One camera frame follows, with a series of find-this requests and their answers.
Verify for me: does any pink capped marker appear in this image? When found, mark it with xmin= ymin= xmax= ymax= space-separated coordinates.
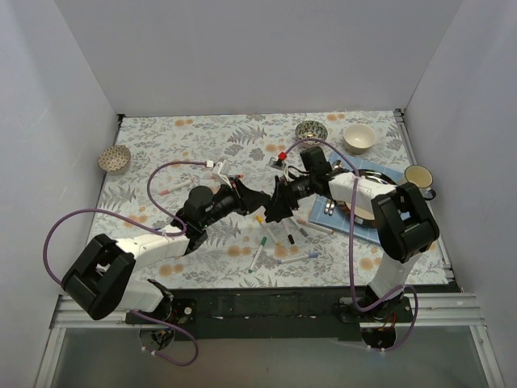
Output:
xmin=159 ymin=180 xmax=192 ymax=196

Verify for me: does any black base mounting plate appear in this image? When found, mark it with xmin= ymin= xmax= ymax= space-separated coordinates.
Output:
xmin=124 ymin=287 xmax=419 ymax=343

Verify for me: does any yellow capped marker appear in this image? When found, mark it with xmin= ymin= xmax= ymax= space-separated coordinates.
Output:
xmin=255 ymin=215 xmax=280 ymax=246

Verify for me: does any green capped marker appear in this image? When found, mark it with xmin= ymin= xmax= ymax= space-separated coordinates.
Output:
xmin=248 ymin=237 xmax=267 ymax=273

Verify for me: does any blue checked cloth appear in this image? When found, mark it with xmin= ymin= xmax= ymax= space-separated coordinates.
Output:
xmin=309 ymin=155 xmax=403 ymax=233

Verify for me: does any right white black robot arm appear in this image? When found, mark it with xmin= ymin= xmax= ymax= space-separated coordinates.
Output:
xmin=265 ymin=146 xmax=439 ymax=322

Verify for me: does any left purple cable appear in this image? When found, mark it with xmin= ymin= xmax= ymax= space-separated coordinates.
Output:
xmin=43 ymin=160 xmax=215 ymax=284

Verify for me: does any patterned bowl at left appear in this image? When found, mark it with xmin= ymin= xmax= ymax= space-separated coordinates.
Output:
xmin=98 ymin=145 xmax=131 ymax=174

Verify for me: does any floral tablecloth mat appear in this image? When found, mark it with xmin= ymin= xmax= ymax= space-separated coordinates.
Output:
xmin=76 ymin=110 xmax=453 ymax=290

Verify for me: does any dark rimmed dinner plate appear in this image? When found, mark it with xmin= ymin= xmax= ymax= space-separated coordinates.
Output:
xmin=337 ymin=169 xmax=396 ymax=245

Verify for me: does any black capped marker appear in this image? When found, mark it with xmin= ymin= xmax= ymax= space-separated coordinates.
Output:
xmin=281 ymin=219 xmax=295 ymax=245

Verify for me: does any floral dark patterned bowl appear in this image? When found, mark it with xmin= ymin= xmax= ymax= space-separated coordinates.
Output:
xmin=295 ymin=120 xmax=328 ymax=143

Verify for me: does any orange capped marker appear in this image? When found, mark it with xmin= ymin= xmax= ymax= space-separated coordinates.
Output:
xmin=296 ymin=218 xmax=334 ymax=234

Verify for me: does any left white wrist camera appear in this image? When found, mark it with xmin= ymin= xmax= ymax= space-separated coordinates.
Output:
xmin=212 ymin=159 xmax=230 ymax=186

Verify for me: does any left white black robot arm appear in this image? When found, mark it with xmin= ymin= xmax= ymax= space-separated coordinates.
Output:
xmin=61 ymin=179 xmax=270 ymax=323

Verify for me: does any aluminium frame rail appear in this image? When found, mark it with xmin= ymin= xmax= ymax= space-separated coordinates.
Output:
xmin=52 ymin=293 xmax=485 ymax=327

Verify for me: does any cream ceramic bowl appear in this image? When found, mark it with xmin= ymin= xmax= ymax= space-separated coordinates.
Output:
xmin=343 ymin=124 xmax=377 ymax=154

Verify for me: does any cream mug dark handle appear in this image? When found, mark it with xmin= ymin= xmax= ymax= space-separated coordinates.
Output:
xmin=404 ymin=165 xmax=436 ymax=201

